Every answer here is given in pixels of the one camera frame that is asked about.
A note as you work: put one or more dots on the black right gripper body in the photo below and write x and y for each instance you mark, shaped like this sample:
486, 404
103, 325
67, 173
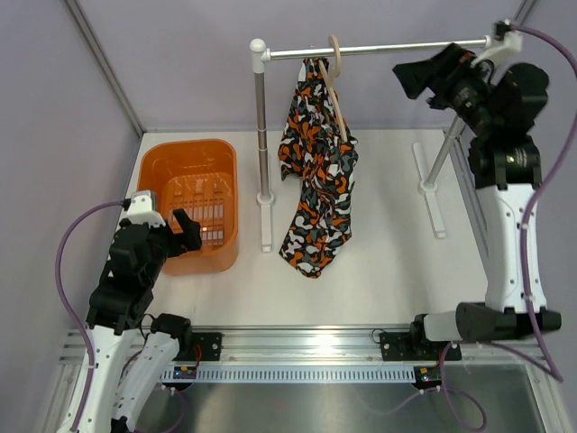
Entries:
464, 90

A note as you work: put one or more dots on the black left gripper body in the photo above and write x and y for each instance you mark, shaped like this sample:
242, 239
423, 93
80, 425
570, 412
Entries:
165, 245

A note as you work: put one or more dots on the orange camouflage shorts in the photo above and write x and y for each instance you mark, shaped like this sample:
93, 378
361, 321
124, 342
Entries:
313, 149

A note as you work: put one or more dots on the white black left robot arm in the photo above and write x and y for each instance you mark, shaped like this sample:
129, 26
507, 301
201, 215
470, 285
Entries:
108, 396

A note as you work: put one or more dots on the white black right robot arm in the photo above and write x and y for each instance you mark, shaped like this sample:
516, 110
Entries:
507, 173

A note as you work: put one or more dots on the orange plastic basket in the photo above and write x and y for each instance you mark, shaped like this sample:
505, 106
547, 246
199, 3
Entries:
199, 177

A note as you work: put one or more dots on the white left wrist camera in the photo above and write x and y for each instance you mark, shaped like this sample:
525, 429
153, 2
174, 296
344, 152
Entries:
143, 209

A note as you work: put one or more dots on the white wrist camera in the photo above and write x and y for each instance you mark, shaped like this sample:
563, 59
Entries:
143, 209
503, 43

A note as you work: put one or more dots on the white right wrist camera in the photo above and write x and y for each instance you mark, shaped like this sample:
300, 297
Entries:
503, 43

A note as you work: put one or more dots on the aluminium frame post right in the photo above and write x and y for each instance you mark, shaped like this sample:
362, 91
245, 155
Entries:
524, 11

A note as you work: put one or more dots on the aluminium frame post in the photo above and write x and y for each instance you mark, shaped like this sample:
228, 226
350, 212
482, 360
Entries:
524, 11
89, 37

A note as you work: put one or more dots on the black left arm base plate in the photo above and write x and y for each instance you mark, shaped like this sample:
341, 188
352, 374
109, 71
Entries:
200, 347

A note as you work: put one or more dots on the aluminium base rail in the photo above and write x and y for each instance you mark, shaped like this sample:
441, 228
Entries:
311, 345

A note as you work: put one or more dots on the white slotted cable duct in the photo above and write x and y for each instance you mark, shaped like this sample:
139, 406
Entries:
291, 374

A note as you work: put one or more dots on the aluminium frame post left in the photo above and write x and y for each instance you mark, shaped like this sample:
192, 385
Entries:
89, 37

